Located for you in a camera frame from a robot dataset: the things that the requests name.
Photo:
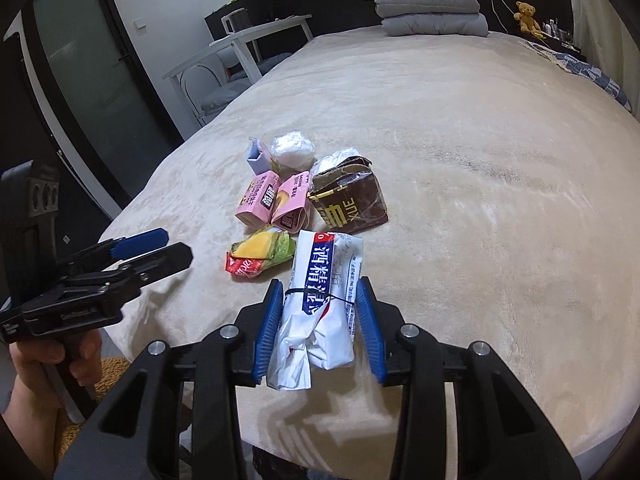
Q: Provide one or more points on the dark nightstand with bottles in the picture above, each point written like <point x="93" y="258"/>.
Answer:
<point x="562" y="40"/>

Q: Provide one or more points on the black cabinet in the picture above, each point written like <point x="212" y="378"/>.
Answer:
<point x="30" y="110"/>

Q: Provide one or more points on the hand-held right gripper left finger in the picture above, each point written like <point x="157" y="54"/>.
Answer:
<point x="267" y="332"/>

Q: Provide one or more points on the white plastic bag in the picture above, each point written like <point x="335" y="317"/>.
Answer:
<point x="295" y="150"/>

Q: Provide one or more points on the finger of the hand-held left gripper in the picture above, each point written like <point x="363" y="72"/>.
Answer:
<point x="160" y="260"/>
<point x="140" y="241"/>

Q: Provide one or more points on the folded grey quilt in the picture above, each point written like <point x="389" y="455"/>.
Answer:
<point x="427" y="2"/>
<point x="435" y="25"/>

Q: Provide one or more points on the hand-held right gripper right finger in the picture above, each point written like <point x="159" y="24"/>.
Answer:
<point x="370" y="332"/>

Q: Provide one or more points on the yellow green snack packet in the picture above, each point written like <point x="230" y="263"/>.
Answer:
<point x="260" y="251"/>

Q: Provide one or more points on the blue patterned cloth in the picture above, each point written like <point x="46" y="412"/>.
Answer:
<point x="595" y="72"/>

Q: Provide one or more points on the white chair with grey cushion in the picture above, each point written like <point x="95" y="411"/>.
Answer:
<point x="225" y="95"/>

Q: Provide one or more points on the person's left hand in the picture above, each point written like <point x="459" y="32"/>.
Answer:
<point x="85" y="357"/>

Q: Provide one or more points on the black framed glass door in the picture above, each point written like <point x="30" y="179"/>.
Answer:
<point x="95" y="70"/>

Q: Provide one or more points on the pink drink carton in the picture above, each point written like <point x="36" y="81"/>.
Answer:
<point x="292" y="202"/>
<point x="259" y="200"/>

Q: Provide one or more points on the brown teddy bear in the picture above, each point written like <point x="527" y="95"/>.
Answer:
<point x="526" y="16"/>

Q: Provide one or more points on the clear plastic wrapper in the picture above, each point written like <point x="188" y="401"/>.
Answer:
<point x="332" y="160"/>

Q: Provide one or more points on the black headboard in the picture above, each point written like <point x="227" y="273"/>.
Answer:
<point x="340" y="5"/>

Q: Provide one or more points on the brown floor rug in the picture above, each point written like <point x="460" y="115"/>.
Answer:
<point x="112" y="375"/>

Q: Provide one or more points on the light blue small carton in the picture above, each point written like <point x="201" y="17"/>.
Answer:
<point x="256" y="160"/>

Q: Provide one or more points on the white desk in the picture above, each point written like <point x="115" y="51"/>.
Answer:
<point x="240" y="40"/>

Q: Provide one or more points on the white and blue plastic wrapper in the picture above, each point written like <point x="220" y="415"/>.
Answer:
<point x="320" y="275"/>

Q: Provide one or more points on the brown chocolate bread packet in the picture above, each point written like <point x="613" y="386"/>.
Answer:
<point x="347" y="205"/>

